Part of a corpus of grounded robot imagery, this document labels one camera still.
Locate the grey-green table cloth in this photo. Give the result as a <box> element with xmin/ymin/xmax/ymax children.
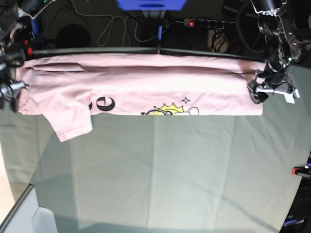
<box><xmin>0</xmin><ymin>46</ymin><xmax>311</xmax><ymax>233</ymax></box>

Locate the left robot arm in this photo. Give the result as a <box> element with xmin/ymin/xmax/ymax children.
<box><xmin>235</xmin><ymin>0</ymin><xmax>301</xmax><ymax>104</ymax></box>

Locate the red black clamp left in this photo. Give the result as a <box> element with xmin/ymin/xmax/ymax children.
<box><xmin>24</xmin><ymin>40</ymin><xmax>32</xmax><ymax>56</ymax></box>

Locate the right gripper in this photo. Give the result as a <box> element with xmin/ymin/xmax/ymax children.
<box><xmin>0</xmin><ymin>63</ymin><xmax>28</xmax><ymax>112</ymax></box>

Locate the red black clamp right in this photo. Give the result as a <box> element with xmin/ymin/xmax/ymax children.
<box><xmin>292</xmin><ymin>164</ymin><xmax>311</xmax><ymax>179</ymax></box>

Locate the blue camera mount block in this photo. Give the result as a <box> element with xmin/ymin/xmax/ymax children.
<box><xmin>117</xmin><ymin>0</ymin><xmax>187</xmax><ymax>11</ymax></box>

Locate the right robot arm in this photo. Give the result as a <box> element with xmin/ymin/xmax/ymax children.
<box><xmin>0</xmin><ymin>0</ymin><xmax>55</xmax><ymax>113</ymax></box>

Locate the white cable loop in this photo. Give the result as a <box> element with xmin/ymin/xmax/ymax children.
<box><xmin>72</xmin><ymin>0</ymin><xmax>146</xmax><ymax>48</ymax></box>

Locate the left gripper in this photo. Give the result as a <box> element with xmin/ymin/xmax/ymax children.
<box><xmin>247</xmin><ymin>68</ymin><xmax>300</xmax><ymax>104</ymax></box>

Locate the pink t-shirt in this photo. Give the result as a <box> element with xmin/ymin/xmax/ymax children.
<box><xmin>16</xmin><ymin>53</ymin><xmax>265</xmax><ymax>142</ymax></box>

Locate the red black clamp centre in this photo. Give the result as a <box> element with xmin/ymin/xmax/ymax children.
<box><xmin>156</xmin><ymin>25</ymin><xmax>163</xmax><ymax>54</ymax></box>

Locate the white plastic bin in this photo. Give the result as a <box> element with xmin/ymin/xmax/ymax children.
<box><xmin>31</xmin><ymin>207</ymin><xmax>58</xmax><ymax>233</ymax></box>

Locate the black power strip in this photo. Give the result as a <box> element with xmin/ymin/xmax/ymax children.
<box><xmin>183</xmin><ymin>18</ymin><xmax>236</xmax><ymax>30</ymax></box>

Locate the red black clamp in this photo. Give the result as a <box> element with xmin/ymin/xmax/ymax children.
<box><xmin>292</xmin><ymin>164</ymin><xmax>311</xmax><ymax>179</ymax></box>
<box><xmin>156</xmin><ymin>25</ymin><xmax>163</xmax><ymax>54</ymax></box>
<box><xmin>24</xmin><ymin>40</ymin><xmax>32</xmax><ymax>56</ymax></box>

